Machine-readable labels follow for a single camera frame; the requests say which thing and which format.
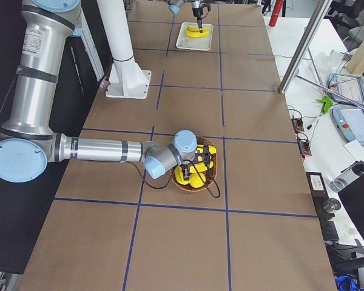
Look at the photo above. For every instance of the upper teach pendant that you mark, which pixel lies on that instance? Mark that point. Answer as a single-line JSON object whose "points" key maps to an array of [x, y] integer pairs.
{"points": [[350, 86]]}

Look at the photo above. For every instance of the lower teach pendant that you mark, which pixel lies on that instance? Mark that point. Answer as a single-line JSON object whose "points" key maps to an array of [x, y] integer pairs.
{"points": [[350, 122]]}

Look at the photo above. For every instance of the brown wicker basket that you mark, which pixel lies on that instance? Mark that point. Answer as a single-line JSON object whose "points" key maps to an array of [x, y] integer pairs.
{"points": [[210, 174]]}

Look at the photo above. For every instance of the teach pendant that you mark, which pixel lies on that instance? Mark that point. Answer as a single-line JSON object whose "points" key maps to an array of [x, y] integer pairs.
{"points": [[350, 122], [350, 86]]}

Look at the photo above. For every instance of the yellow banana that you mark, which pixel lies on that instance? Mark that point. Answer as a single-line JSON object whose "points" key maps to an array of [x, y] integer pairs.
{"points": [[192, 30], [179, 176], [205, 32], [201, 167]]}

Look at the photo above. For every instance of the aluminium frame post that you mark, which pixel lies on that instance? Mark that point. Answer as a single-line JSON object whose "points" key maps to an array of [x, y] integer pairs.
{"points": [[306, 39]]}

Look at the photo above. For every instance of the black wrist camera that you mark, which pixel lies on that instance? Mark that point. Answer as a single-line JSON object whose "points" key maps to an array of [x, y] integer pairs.
{"points": [[205, 6], [203, 154]]}

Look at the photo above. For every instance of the red fire extinguisher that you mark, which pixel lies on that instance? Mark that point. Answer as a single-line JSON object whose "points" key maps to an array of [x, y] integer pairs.
{"points": [[275, 13]]}

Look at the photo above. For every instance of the green plastic clamp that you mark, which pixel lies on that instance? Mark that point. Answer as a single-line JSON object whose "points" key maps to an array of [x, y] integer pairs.
{"points": [[327, 103]]}

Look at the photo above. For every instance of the white bear tray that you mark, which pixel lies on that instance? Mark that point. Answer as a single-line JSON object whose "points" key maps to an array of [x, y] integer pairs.
{"points": [[187, 43]]}

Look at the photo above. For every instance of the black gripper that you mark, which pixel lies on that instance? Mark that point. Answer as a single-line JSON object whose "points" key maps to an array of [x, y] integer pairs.
{"points": [[186, 172], [196, 10]]}

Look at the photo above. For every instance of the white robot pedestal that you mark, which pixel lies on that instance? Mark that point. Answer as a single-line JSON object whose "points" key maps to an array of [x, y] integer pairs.
{"points": [[127, 79]]}

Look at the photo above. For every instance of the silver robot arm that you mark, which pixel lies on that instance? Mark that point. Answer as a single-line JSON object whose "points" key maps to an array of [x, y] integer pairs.
{"points": [[28, 144], [176, 5]]}

